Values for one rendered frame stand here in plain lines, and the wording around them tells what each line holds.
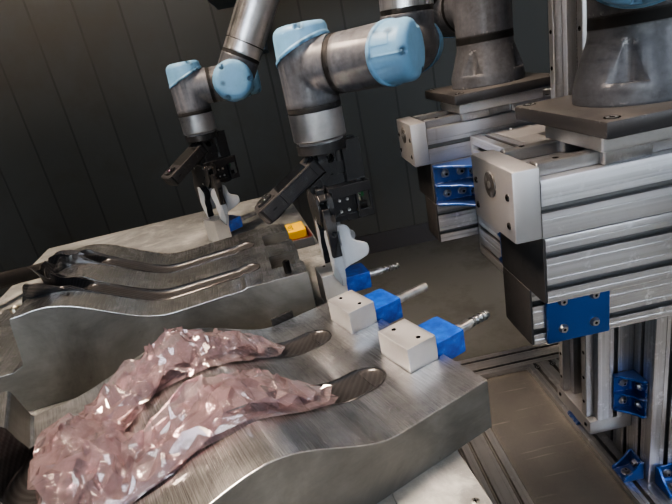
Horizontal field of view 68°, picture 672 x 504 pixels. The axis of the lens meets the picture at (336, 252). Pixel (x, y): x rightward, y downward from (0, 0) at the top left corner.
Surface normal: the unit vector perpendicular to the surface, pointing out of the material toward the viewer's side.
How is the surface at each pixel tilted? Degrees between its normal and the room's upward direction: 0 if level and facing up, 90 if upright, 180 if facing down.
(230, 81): 90
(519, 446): 0
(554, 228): 90
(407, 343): 0
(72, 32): 90
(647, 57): 72
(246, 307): 90
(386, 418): 0
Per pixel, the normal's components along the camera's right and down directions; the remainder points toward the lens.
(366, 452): 0.50, 0.22
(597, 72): -0.90, 0.02
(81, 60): 0.10, 0.35
